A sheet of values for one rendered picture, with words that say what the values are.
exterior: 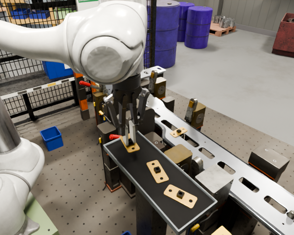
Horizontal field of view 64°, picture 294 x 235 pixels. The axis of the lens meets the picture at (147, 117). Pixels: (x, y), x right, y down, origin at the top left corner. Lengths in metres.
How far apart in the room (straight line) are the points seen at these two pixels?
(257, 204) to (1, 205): 0.87
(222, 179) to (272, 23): 6.23
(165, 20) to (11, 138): 3.28
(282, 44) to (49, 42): 5.22
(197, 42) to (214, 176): 4.61
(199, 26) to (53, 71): 3.97
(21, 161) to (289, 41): 5.08
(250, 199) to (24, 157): 0.87
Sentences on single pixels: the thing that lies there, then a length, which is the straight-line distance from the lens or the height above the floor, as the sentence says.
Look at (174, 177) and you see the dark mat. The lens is 0.71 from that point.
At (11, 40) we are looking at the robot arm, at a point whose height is 1.56.
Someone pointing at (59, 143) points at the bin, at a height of 0.73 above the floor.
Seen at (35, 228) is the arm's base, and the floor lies 0.77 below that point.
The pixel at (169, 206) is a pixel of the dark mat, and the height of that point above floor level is 1.16.
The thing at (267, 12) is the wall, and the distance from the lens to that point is 6.88.
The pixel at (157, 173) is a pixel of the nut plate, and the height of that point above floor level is 1.16.
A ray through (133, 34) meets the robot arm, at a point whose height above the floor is 1.59.
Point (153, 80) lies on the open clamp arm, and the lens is 1.42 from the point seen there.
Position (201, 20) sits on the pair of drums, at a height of 0.57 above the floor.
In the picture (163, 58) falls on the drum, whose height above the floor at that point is 0.20.
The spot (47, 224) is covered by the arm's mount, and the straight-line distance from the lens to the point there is 1.16.
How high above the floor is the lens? 1.69
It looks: 35 degrees down
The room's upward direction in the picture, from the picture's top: 1 degrees clockwise
